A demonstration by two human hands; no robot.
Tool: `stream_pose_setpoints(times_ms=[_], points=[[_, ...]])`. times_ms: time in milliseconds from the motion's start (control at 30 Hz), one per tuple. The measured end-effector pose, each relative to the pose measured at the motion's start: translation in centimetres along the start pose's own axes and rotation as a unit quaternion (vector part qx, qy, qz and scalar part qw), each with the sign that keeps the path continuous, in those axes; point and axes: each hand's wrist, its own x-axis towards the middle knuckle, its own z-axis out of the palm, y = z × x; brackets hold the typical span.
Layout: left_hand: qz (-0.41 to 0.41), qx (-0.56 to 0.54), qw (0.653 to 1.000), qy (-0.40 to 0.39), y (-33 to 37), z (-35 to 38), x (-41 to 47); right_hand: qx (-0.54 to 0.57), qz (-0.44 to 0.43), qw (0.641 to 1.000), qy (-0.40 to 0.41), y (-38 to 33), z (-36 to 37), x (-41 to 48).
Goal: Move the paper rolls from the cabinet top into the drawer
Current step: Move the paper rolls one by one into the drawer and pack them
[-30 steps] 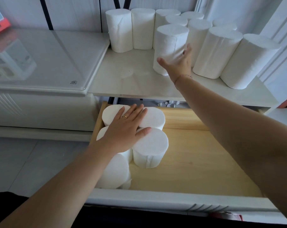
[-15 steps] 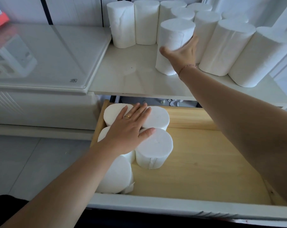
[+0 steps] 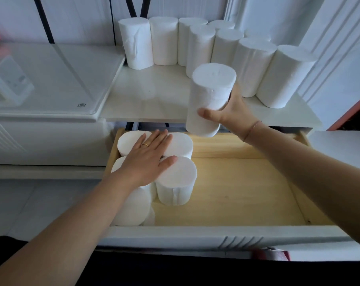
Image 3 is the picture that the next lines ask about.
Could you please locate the person's left forearm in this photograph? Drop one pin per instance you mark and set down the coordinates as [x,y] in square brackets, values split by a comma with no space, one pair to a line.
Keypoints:
[64,235]

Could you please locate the black metal stand frame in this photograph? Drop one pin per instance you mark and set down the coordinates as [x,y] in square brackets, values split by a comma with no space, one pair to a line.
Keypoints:
[43,20]

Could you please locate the red slipper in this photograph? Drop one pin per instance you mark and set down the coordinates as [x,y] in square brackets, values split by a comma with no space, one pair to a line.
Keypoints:
[282,255]

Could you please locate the person's left hand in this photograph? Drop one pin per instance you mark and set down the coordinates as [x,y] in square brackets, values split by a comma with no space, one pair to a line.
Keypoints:
[141,166]

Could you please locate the orange door frame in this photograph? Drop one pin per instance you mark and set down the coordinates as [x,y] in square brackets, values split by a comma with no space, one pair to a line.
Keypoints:
[352,112]

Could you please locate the white glass-topped cabinet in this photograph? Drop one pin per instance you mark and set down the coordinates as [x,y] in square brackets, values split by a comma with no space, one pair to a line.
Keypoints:
[49,80]

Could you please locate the person's right forearm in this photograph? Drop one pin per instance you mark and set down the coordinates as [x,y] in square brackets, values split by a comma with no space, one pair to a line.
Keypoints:
[311,172]

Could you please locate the group of white paper rolls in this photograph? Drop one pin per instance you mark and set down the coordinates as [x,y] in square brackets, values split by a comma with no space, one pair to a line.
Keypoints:
[251,65]

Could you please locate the white cabinet top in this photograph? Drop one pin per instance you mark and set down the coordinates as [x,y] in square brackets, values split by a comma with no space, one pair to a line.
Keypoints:
[156,95]

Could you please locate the white drawer with wooden inside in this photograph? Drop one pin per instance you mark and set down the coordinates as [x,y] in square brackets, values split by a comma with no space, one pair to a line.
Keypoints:
[233,190]

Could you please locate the person's right hand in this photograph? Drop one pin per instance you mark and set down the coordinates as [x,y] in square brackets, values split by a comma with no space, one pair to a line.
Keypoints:
[235,119]

